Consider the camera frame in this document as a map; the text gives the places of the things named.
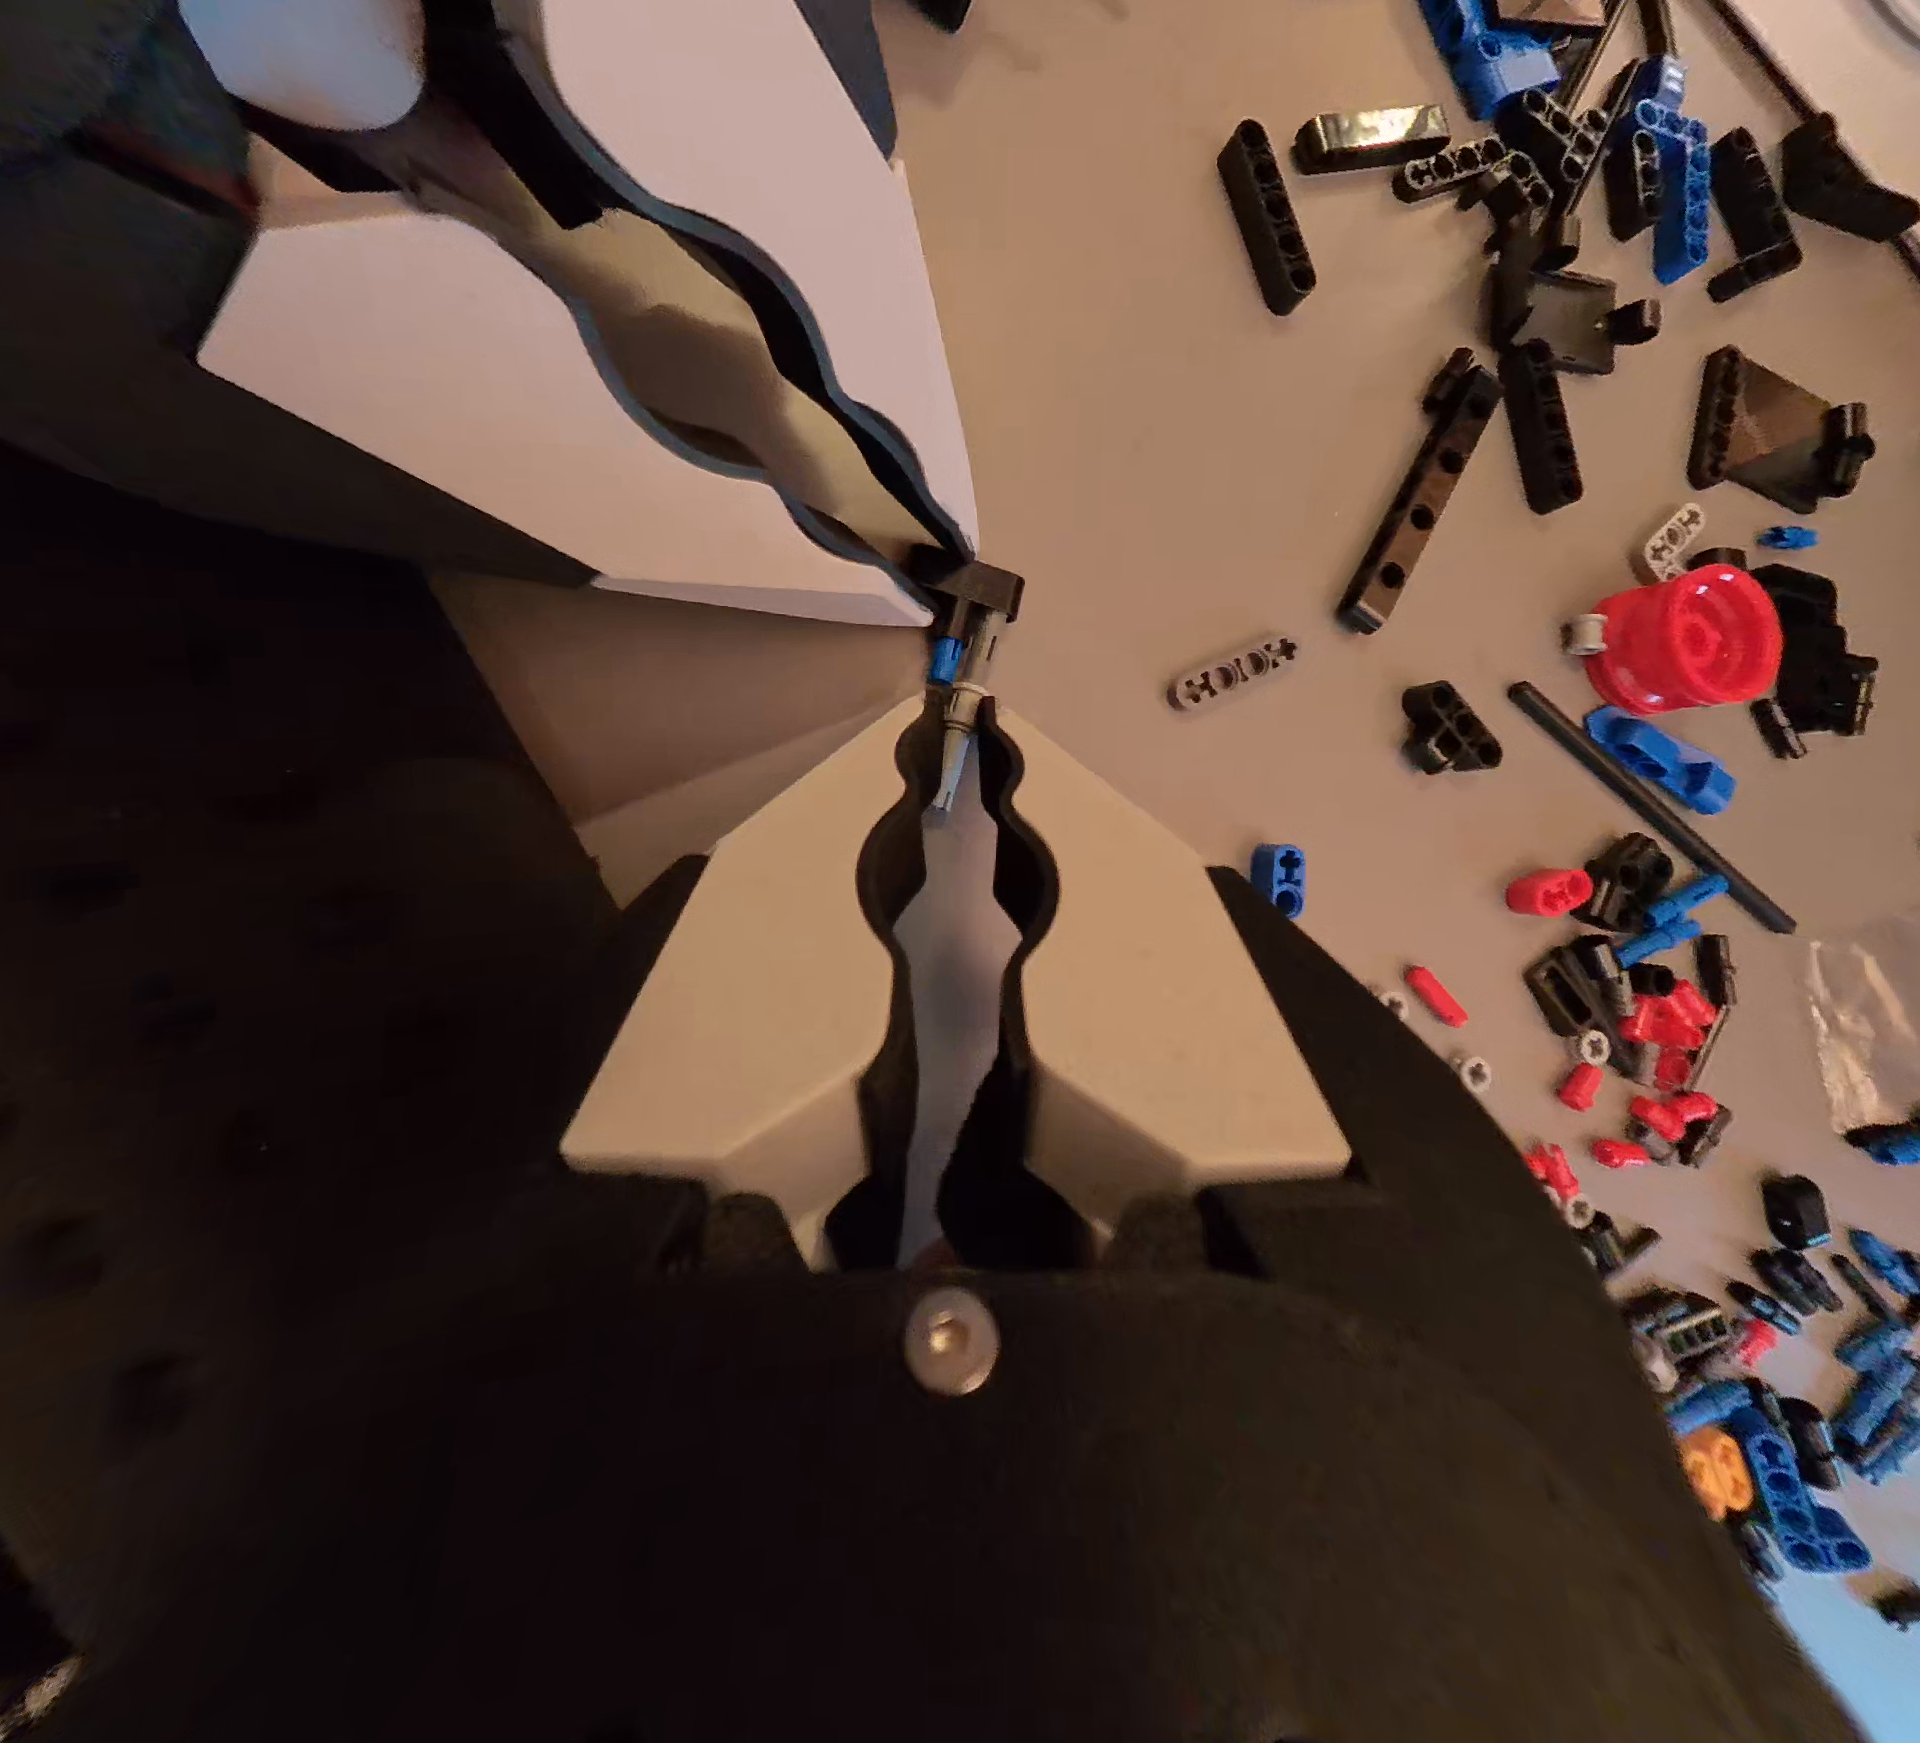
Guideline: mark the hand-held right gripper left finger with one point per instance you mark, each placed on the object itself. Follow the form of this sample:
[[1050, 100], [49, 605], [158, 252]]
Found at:
[[718, 1022]]

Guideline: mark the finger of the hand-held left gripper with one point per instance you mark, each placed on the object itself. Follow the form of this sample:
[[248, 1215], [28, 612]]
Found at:
[[451, 422], [718, 50]]

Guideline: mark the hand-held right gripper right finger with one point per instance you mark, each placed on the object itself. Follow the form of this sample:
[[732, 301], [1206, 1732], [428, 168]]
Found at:
[[1184, 1022]]

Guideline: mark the grey black long pin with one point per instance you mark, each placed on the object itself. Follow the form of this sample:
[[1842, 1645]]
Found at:
[[952, 745]]

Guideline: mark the black connector with blue pin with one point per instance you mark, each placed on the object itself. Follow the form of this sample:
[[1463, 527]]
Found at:
[[968, 596]]

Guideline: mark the clear plastic bag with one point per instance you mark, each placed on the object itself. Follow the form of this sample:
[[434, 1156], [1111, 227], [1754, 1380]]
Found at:
[[1867, 1022]]

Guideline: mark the cluster of blue black pins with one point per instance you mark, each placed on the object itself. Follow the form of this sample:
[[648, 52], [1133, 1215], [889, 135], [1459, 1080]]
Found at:
[[1887, 1144]]

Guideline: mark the grey desk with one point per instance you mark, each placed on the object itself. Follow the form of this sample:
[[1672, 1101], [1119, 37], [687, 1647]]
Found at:
[[1139, 422]]

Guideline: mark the blue short connector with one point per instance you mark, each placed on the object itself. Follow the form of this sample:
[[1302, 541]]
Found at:
[[1279, 878], [1661, 81]]

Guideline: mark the red pin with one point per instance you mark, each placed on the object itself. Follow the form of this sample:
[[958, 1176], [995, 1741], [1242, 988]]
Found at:
[[1433, 998]]

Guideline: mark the grey thin beam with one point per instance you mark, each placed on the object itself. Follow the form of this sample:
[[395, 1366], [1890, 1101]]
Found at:
[[1230, 674]]

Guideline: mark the red short beam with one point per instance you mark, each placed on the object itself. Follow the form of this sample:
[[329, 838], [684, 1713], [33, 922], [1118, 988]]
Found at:
[[1548, 892]]

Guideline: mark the black tee connector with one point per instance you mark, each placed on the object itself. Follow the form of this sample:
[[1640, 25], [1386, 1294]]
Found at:
[[1447, 729]]

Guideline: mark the pile of small pins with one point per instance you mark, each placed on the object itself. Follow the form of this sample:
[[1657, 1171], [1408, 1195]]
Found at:
[[1657, 1022]]

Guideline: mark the black perforated panel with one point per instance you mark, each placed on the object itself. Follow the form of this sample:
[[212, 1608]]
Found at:
[[224, 1022]]

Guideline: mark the blue curved panel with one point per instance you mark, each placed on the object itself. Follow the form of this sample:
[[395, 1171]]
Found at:
[[1657, 763]]

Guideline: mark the light grey small bush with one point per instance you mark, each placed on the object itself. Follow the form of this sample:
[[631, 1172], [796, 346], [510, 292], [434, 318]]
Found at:
[[1582, 634]]

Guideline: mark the black five-hole beam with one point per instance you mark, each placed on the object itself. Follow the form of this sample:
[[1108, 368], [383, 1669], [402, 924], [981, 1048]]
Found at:
[[1268, 223]]

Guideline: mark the long black holed beam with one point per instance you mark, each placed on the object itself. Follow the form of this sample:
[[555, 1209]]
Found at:
[[1416, 499]]

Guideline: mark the red wheel rim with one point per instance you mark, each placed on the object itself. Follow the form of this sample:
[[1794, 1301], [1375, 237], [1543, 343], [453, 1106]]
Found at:
[[1689, 642]]

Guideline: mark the black small connector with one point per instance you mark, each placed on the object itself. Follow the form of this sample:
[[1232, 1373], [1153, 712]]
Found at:
[[1795, 1212]]

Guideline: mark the black flat plate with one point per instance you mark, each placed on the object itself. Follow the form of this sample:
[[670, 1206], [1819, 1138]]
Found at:
[[1371, 139]]

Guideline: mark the grey cross connector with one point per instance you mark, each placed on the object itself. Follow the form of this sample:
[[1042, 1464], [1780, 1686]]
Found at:
[[1668, 544]]

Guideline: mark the black angled beam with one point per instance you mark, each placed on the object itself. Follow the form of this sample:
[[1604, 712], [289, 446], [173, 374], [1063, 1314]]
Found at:
[[1821, 677], [1845, 183], [1754, 223]]

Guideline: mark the black thin beam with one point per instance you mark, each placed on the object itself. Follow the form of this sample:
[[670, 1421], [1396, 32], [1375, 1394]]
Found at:
[[1447, 168]]

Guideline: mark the blue pin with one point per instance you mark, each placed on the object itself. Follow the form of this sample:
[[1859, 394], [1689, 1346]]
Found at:
[[1784, 538]]

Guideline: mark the black three-hole connector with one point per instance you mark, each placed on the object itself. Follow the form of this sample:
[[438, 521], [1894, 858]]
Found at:
[[1552, 139]]

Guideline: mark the short black holed beam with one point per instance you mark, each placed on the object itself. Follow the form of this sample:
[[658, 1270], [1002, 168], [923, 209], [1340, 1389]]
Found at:
[[1632, 183]]

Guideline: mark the blue angled beam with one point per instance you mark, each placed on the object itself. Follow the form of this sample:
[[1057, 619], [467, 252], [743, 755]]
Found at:
[[1683, 199]]

